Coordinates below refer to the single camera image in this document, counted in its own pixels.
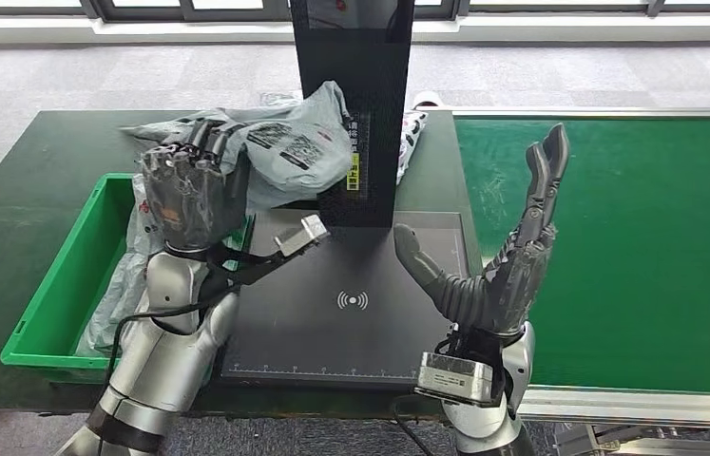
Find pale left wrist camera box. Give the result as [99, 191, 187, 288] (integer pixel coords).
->
[274, 214, 331, 258]

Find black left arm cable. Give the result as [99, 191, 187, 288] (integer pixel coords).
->
[104, 276, 249, 385]

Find metal conveyor support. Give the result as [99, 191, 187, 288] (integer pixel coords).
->
[552, 425, 710, 456]

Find grey parcel bag QR labels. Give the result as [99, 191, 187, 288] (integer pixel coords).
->
[120, 80, 355, 212]

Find speckled right wrist camera box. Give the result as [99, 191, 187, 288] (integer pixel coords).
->
[415, 351, 495, 408]

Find black scanner column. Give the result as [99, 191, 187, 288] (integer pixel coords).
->
[289, 0, 415, 229]

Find black yellow column label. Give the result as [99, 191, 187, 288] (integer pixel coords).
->
[344, 113, 372, 193]

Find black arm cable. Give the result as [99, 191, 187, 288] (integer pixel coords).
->
[104, 276, 249, 385]
[389, 396, 437, 456]

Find dark green table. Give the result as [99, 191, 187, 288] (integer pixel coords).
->
[0, 109, 515, 420]

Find grey parcel bag red print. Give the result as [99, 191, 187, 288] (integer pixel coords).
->
[74, 175, 170, 359]

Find black white patterned parcel bag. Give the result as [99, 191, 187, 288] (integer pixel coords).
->
[396, 109, 430, 185]

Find aluminium conveyor frame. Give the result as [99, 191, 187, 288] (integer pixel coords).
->
[449, 106, 710, 429]

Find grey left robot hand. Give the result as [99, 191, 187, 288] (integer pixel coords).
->
[140, 119, 252, 253]

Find green conveyor belt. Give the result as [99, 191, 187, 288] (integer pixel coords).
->
[454, 118, 710, 396]

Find black scanner platform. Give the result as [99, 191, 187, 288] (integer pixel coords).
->
[221, 209, 470, 391]

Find crumpled grey parcel bag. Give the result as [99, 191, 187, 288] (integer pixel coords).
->
[259, 92, 305, 109]

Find green plastic crate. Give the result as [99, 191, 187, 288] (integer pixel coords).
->
[0, 173, 255, 385]

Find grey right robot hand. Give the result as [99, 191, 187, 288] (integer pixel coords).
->
[392, 123, 572, 338]

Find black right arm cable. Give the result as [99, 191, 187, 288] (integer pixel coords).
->
[389, 396, 437, 456]

